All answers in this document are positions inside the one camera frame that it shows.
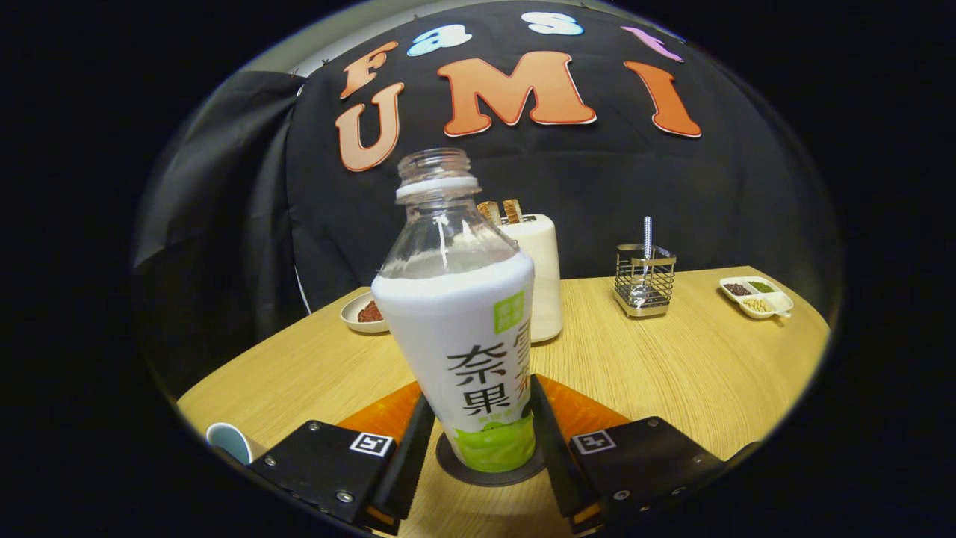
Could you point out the metal spoon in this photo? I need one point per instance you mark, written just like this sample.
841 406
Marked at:
647 239

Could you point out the white toaster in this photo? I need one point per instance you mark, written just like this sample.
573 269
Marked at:
545 276

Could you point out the white green label juice bottle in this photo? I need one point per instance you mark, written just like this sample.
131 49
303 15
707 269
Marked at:
455 336

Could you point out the white divided condiment dish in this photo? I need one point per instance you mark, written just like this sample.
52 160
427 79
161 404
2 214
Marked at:
756 297

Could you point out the dark brown round coaster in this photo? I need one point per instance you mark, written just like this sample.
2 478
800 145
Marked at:
523 475

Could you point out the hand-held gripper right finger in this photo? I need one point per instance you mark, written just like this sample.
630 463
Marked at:
642 463

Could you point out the pile of red food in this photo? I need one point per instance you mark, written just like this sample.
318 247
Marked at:
370 312

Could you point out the white oval plate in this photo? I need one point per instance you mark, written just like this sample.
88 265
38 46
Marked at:
351 317

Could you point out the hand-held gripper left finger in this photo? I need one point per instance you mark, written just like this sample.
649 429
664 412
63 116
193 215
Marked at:
336 467

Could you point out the brown toast slice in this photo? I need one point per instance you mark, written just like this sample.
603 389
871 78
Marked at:
512 210
490 212

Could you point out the wooden table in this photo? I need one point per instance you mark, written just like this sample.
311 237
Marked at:
672 373

